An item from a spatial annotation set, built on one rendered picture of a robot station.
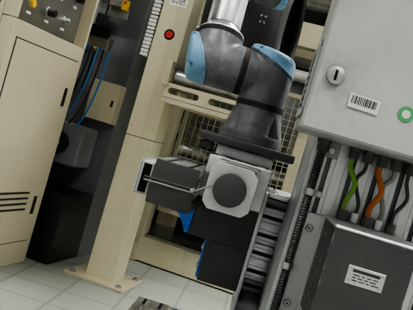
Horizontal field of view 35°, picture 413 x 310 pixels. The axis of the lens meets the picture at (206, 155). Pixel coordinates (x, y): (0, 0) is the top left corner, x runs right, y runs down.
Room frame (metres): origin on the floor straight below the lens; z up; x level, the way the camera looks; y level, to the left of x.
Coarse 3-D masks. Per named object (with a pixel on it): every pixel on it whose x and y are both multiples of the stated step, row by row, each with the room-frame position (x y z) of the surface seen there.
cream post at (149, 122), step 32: (192, 0) 2.72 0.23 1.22; (160, 32) 2.74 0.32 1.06; (160, 64) 2.73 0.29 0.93; (160, 96) 2.72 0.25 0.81; (128, 128) 2.75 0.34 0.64; (160, 128) 2.76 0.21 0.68; (128, 160) 2.74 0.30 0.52; (128, 192) 2.73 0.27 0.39; (128, 224) 2.72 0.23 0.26; (96, 256) 2.74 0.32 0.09; (128, 256) 2.82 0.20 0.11
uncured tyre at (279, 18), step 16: (208, 0) 2.51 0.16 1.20; (288, 0) 2.47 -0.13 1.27; (304, 0) 2.81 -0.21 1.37; (256, 16) 2.44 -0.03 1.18; (272, 16) 2.43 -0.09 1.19; (288, 16) 2.96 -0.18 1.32; (240, 32) 2.46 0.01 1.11; (256, 32) 2.44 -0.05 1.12; (272, 32) 2.45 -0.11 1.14; (288, 32) 2.98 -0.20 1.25; (288, 48) 2.96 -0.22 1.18
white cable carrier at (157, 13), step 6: (156, 0) 2.77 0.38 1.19; (162, 0) 2.76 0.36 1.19; (156, 6) 2.77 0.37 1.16; (156, 12) 2.76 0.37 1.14; (150, 18) 2.77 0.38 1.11; (156, 18) 2.76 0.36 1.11; (150, 24) 2.77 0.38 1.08; (156, 24) 2.77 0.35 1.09; (150, 30) 2.76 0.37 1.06; (144, 36) 2.77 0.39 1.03; (150, 36) 2.76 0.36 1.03; (144, 42) 2.77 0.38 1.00; (150, 42) 2.76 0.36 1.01; (144, 48) 2.78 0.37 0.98; (150, 48) 2.77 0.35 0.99; (144, 54) 2.76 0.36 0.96
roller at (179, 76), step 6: (180, 72) 2.64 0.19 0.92; (174, 78) 2.65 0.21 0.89; (180, 78) 2.63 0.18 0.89; (186, 78) 2.62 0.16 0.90; (186, 84) 2.65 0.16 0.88; (192, 84) 2.62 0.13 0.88; (198, 84) 2.61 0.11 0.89; (210, 90) 2.61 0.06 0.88; (216, 90) 2.60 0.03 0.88; (222, 90) 2.59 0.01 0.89; (234, 96) 2.58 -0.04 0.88
